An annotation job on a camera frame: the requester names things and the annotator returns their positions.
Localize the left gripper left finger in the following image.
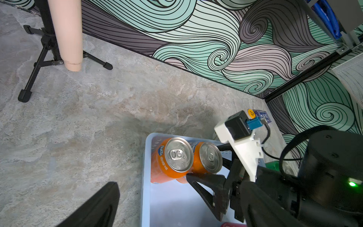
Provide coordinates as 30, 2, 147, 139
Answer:
58, 182, 120, 227

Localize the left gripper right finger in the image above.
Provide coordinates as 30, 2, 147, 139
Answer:
240, 182, 303, 227

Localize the red cola can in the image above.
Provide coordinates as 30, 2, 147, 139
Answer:
221, 222, 247, 227

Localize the orange Fanta can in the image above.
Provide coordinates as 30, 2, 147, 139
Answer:
191, 142, 223, 174
150, 137, 194, 184

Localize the blue snack packet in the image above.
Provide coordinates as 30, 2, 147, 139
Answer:
313, 0, 341, 39

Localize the yellow big blind chip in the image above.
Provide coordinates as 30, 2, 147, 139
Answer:
248, 109, 256, 119

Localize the light blue plastic basket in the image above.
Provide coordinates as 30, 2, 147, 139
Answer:
140, 132, 239, 227

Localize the beige microphone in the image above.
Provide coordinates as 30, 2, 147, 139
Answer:
48, 0, 83, 72

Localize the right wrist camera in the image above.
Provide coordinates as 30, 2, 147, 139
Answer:
214, 110, 264, 182

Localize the large clear wall bin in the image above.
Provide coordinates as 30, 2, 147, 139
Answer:
333, 59, 363, 107

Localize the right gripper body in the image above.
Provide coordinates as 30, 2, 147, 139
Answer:
225, 159, 250, 222

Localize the green Sprite can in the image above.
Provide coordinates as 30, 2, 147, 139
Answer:
265, 161, 298, 176

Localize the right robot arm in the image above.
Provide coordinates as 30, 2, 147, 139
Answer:
186, 125, 363, 227

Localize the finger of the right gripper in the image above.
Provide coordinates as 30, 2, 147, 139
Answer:
217, 143, 241, 170
186, 173, 230, 221

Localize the black wall shelf tray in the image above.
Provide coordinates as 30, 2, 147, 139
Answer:
299, 1, 363, 55

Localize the blue playing card box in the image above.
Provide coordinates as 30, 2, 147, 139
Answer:
253, 109, 272, 123

